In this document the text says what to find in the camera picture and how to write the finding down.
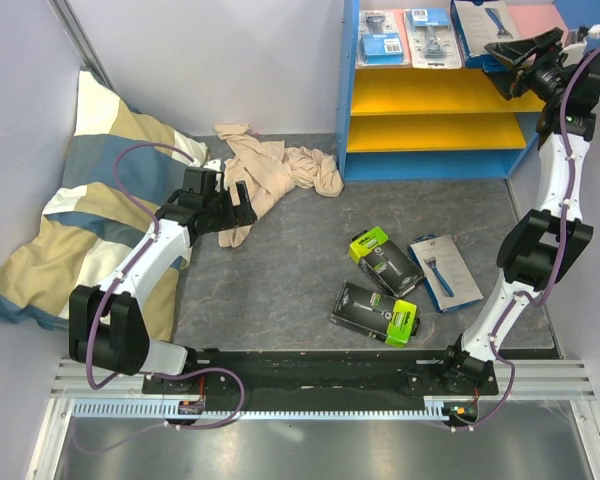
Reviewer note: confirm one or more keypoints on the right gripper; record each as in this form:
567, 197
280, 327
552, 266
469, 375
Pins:
542, 46

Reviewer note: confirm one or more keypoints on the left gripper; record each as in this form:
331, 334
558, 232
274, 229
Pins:
238, 215

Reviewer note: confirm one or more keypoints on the white box blue razor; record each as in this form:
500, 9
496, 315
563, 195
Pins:
478, 23

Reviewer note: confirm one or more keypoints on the clear blister razor pack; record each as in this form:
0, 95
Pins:
431, 39

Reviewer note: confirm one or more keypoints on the blue blister razor pack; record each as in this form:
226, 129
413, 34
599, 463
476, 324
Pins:
381, 40

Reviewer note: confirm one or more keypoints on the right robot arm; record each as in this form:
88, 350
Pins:
541, 248

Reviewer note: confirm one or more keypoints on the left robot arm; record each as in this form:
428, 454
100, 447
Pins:
107, 321

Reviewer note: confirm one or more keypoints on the blue shelf unit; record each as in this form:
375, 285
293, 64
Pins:
399, 123

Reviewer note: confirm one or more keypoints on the beige cloth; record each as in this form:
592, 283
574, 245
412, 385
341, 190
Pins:
270, 169

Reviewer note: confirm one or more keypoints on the patchwork pillow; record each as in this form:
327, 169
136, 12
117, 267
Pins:
121, 165

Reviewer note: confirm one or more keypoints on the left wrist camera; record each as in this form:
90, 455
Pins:
213, 167

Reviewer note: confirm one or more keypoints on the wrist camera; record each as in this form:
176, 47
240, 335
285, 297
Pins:
213, 167
576, 40

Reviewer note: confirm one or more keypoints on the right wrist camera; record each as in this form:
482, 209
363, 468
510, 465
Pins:
576, 40

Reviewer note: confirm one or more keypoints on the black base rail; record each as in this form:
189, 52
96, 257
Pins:
329, 379

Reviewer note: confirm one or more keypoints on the slotted cable duct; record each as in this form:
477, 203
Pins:
177, 410

